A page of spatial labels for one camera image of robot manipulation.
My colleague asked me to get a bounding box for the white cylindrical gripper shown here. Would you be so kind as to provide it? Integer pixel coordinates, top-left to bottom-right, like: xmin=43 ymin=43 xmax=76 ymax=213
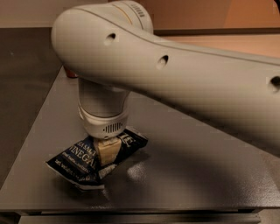
xmin=78 ymin=78 xmax=130 ymax=166

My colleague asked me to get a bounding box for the blue kettle chip bag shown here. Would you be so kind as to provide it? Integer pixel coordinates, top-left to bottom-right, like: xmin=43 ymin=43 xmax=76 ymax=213
xmin=46 ymin=127 xmax=148 ymax=191

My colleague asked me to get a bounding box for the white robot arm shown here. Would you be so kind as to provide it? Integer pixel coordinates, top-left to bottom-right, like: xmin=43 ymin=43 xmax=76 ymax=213
xmin=52 ymin=1 xmax=280 ymax=155

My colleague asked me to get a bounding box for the red soda can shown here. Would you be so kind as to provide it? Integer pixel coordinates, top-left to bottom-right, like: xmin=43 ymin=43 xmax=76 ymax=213
xmin=64 ymin=67 xmax=78 ymax=78

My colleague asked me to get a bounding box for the dark side table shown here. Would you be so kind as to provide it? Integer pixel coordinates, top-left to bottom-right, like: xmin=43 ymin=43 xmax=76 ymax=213
xmin=0 ymin=28 xmax=61 ymax=186

